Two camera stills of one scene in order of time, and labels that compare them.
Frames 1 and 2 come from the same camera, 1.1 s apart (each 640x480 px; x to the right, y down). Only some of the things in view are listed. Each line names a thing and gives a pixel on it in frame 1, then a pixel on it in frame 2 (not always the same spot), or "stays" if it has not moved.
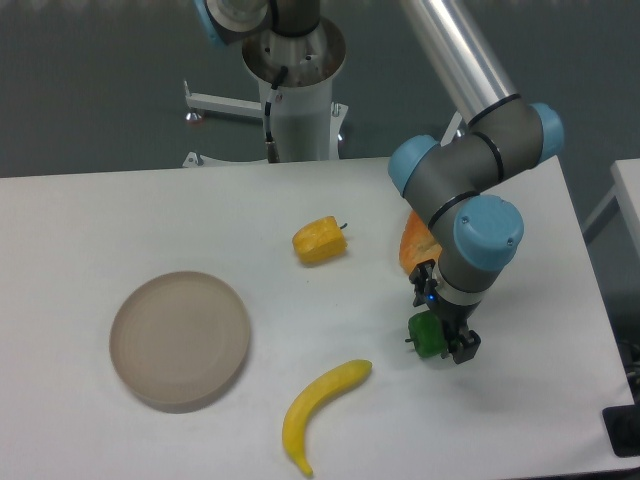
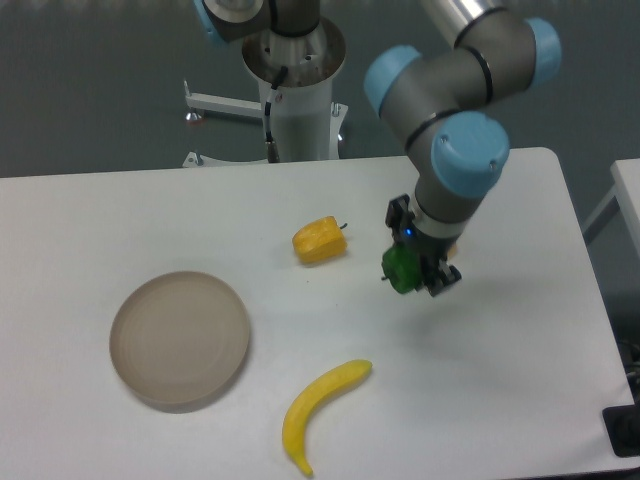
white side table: (626, 177) stays
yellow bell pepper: (319, 241) stays
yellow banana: (310, 397) stays
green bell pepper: (427, 334) to (401, 265)
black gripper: (456, 316) to (431, 250)
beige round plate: (177, 339) stays
